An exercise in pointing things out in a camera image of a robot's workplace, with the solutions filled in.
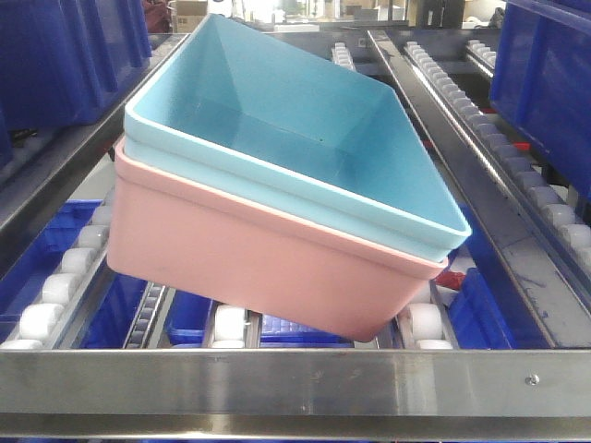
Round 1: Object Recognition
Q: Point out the white roller track right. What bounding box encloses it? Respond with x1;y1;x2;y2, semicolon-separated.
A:
404;41;590;272

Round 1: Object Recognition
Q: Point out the metal shelf rack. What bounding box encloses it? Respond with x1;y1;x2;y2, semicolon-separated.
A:
1;30;590;441

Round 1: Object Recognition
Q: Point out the pink plastic box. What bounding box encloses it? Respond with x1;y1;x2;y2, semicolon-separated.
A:
107;143;444;341

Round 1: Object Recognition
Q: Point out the large blue bin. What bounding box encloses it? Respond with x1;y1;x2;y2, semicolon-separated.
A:
1;1;151;165
489;1;590;197

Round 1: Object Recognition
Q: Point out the white roller track centre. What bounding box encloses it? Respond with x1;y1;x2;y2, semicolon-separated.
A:
211;305;247;349

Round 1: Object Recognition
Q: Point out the blue bin lower shelf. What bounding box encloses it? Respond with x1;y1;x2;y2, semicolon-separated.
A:
1;200;515;349

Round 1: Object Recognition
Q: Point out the light blue plastic box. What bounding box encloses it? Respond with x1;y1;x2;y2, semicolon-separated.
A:
124;15;471;261

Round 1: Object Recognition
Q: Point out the white roller track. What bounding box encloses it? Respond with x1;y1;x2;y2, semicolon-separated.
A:
1;190;115;350
211;305;247;349
404;41;590;272

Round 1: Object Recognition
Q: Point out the large blue bin right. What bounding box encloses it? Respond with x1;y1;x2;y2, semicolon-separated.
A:
489;1;590;197

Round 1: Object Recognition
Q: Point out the white roller track left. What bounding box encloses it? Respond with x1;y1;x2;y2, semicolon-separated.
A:
1;190;115;350

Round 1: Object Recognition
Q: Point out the large blue bin left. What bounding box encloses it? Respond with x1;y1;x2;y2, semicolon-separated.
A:
1;1;151;165

